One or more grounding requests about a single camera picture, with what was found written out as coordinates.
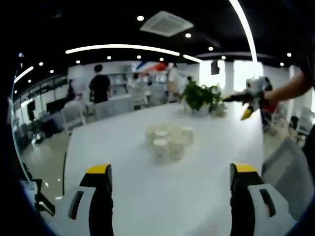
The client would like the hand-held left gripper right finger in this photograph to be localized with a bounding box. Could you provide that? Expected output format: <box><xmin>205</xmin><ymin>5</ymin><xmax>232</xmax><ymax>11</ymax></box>
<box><xmin>230</xmin><ymin>162</ymin><xmax>297</xmax><ymax>236</ymax></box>

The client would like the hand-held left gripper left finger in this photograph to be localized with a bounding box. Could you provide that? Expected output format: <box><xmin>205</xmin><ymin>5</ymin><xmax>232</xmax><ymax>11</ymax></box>
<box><xmin>50</xmin><ymin>163</ymin><xmax>114</xmax><ymax>236</ymax></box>

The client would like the cluster of white paper cups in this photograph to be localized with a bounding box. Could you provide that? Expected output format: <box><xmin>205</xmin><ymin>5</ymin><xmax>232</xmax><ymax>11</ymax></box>
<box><xmin>144</xmin><ymin>124</ymin><xmax>195</xmax><ymax>165</ymax></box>

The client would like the person's right hand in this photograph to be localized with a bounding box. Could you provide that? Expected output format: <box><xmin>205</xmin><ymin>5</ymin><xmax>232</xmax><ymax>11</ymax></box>
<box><xmin>262</xmin><ymin>90</ymin><xmax>280</xmax><ymax>110</ymax></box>

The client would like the small beige ornament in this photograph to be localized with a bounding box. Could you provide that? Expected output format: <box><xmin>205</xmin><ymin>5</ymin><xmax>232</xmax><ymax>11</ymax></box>
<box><xmin>211</xmin><ymin>105</ymin><xmax>228</xmax><ymax>119</ymax></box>

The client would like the green potted plant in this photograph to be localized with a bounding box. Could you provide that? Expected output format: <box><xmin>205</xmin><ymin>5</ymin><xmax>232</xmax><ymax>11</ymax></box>
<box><xmin>181</xmin><ymin>81</ymin><xmax>224</xmax><ymax>116</ymax></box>

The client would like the black stand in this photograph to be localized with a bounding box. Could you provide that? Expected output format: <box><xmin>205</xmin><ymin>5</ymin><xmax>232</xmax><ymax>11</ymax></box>
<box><xmin>21</xmin><ymin>161</ymin><xmax>56</xmax><ymax>217</ymax></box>

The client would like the grey chair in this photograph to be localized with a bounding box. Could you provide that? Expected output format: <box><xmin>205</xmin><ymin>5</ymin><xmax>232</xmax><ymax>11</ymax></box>
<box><xmin>261</xmin><ymin>138</ymin><xmax>315</xmax><ymax>221</ymax></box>

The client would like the white table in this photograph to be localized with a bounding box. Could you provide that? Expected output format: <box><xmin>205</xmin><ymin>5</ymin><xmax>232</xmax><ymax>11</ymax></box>
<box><xmin>63</xmin><ymin>102</ymin><xmax>265</xmax><ymax>236</ymax></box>

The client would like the white chair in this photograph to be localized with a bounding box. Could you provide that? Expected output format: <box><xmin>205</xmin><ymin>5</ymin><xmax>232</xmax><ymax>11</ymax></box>
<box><xmin>94</xmin><ymin>100</ymin><xmax>116</xmax><ymax>121</ymax></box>
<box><xmin>61</xmin><ymin>100</ymin><xmax>86</xmax><ymax>135</ymax></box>

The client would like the ceiling air conditioner vent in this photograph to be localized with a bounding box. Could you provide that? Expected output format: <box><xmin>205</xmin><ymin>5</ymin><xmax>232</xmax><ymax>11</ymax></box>
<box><xmin>139</xmin><ymin>10</ymin><xmax>195</xmax><ymax>38</ymax></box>

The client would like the black screen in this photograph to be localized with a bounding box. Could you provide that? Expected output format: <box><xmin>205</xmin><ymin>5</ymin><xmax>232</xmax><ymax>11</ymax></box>
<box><xmin>46</xmin><ymin>97</ymin><xmax>69</xmax><ymax>115</ymax></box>

